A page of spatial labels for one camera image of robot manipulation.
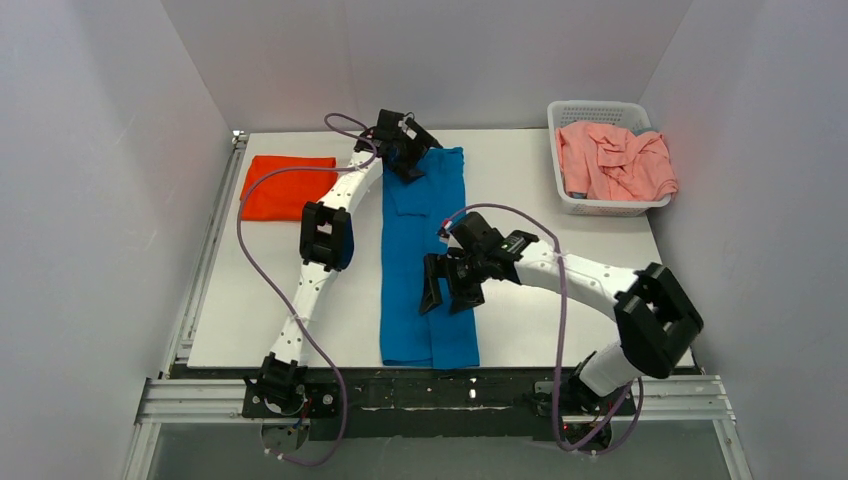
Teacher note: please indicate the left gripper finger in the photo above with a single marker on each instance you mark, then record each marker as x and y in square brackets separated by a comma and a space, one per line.
[407, 170]
[419, 136]

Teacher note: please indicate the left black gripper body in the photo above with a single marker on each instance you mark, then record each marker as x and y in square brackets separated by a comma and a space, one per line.
[411, 162]

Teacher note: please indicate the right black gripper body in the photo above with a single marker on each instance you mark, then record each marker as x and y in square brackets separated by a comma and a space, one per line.
[452, 271]

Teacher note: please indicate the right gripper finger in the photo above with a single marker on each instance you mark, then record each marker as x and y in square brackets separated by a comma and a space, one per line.
[434, 272]
[466, 298]

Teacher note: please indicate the blue t shirt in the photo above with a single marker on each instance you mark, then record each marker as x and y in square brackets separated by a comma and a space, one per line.
[412, 214]

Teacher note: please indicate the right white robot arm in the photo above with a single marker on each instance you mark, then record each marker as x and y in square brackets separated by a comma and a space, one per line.
[655, 319]

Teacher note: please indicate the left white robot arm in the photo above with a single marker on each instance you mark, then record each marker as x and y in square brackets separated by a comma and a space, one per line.
[326, 247]

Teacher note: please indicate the folded orange t shirt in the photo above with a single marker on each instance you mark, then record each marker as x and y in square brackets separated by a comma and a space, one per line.
[282, 197]

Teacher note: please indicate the pink t shirt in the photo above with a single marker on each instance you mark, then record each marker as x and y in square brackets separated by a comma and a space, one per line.
[615, 164]

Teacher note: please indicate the white plastic basket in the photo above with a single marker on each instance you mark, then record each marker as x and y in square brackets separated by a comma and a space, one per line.
[628, 116]

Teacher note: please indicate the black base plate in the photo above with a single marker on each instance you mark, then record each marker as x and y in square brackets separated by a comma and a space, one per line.
[421, 403]

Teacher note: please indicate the aluminium frame rail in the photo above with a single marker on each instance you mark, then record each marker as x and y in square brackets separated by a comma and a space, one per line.
[190, 424]

